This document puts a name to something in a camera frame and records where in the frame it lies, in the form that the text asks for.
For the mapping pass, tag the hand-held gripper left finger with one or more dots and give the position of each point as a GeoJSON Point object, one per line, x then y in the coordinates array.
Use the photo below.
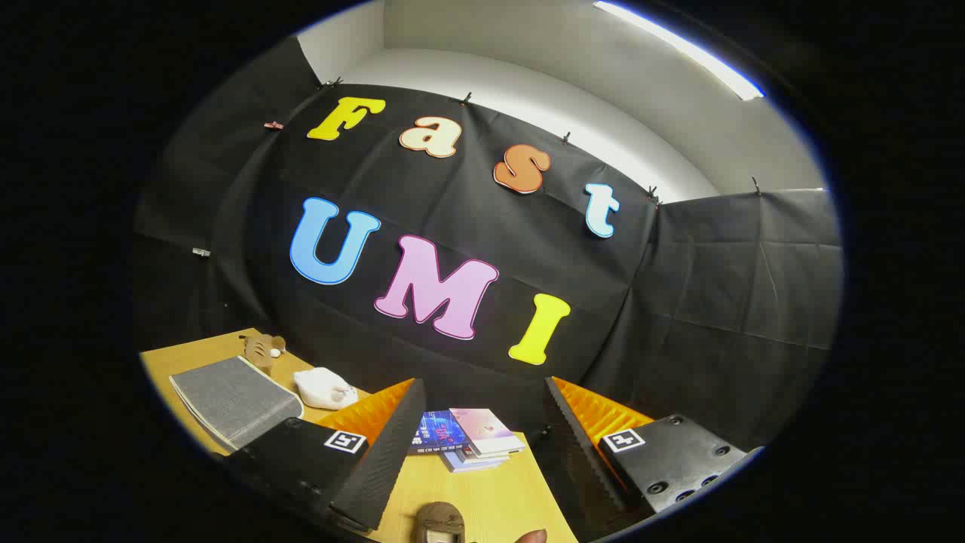
{"type": "Point", "coordinates": [392, 460]}

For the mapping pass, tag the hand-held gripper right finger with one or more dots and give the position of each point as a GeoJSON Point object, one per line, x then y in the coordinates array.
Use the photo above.
{"type": "Point", "coordinates": [573, 460]}

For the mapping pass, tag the brown fuzzy shoe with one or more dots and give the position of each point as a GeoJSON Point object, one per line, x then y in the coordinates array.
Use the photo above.
{"type": "Point", "coordinates": [439, 516]}

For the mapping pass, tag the grey fabric storage box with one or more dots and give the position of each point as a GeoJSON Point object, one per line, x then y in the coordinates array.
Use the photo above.
{"type": "Point", "coordinates": [234, 400]}

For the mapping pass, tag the dark blue book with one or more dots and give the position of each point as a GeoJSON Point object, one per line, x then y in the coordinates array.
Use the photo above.
{"type": "Point", "coordinates": [441, 431]}

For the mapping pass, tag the light blue book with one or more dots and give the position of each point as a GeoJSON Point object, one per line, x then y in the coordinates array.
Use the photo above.
{"type": "Point", "coordinates": [471, 464]}

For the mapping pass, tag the pink cover book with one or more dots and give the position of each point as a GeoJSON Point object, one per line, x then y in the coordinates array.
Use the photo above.
{"type": "Point", "coordinates": [486, 430]}

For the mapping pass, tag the white plush toy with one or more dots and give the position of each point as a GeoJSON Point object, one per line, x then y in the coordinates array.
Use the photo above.
{"type": "Point", "coordinates": [320, 388]}

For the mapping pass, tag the brown plush toy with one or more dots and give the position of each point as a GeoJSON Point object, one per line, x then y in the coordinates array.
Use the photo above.
{"type": "Point", "coordinates": [260, 353]}

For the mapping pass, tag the black backdrop cloth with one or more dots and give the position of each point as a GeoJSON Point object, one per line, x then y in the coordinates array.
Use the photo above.
{"type": "Point", "coordinates": [467, 196]}

